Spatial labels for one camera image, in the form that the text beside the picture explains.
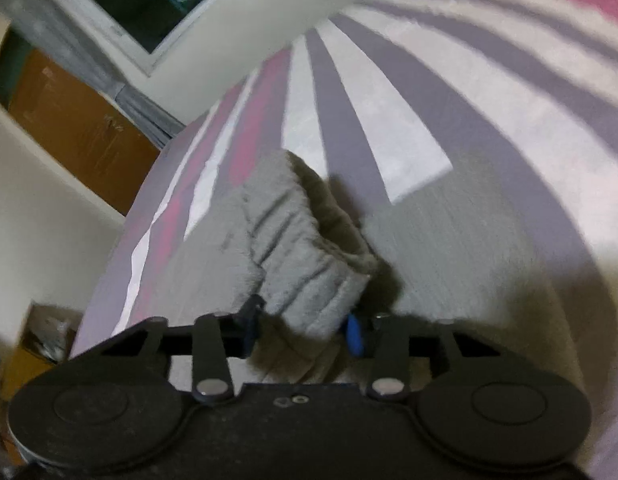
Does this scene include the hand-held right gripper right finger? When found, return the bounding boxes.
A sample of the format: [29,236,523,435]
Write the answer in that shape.
[345,311,501,403]

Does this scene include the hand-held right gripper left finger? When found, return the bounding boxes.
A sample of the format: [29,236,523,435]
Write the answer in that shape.
[101,297,265,405]

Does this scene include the grey pants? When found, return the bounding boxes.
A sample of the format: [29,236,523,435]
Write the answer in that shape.
[164,150,595,386]

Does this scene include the wooden cabinet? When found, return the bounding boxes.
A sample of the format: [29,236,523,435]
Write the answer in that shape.
[0,302,84,403]

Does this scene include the wooden door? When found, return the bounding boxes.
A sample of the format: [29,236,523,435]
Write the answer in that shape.
[8,50,161,217]

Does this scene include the striped bed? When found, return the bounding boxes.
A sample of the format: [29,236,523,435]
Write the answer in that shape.
[69,0,618,480]

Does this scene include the grey curtain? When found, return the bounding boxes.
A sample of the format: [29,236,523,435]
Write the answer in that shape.
[0,0,186,149]

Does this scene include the white framed window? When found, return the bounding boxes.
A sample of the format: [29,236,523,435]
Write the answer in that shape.
[36,0,270,77]

